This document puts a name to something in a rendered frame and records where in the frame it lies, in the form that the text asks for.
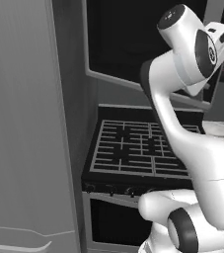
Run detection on black oven door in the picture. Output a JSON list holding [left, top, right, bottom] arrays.
[[81, 191, 158, 253]]

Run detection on black stove with grey grates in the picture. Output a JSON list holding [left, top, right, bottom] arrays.
[[81, 103, 207, 199]]

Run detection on grey fridge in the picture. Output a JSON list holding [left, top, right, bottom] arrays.
[[0, 0, 82, 253]]

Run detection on grey fridge drawer handle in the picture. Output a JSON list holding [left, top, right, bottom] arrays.
[[0, 240, 53, 253]]

